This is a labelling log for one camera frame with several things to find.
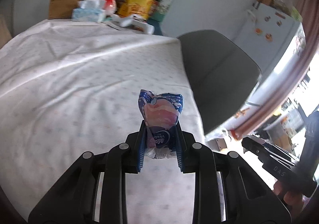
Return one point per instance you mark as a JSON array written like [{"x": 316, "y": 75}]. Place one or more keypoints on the pink curtain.
[{"x": 309, "y": 12}]

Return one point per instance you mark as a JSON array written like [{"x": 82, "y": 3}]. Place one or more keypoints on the dark red sauce jar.
[{"x": 153, "y": 7}]

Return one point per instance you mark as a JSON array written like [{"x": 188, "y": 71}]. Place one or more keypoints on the grey upholstered chair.
[{"x": 221, "y": 75}]

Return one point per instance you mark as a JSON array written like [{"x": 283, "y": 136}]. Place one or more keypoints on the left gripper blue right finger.
[{"x": 180, "y": 147}]

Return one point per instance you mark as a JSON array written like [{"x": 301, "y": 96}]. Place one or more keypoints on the white tissue box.
[{"x": 89, "y": 10}]

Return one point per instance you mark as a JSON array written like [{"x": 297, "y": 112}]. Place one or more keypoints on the white floral tablecloth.
[{"x": 69, "y": 87}]

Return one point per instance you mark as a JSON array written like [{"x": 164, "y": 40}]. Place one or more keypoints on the orange white cardboard box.
[{"x": 218, "y": 144}]

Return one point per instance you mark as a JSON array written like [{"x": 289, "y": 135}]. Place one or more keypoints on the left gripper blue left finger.
[{"x": 141, "y": 145}]

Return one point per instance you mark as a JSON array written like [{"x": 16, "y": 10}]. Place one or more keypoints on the blue tissue pack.
[{"x": 161, "y": 114}]

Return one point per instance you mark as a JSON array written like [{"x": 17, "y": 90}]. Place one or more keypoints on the right hand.
[{"x": 294, "y": 200}]

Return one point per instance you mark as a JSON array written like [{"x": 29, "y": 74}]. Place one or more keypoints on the white refrigerator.
[{"x": 275, "y": 42}]

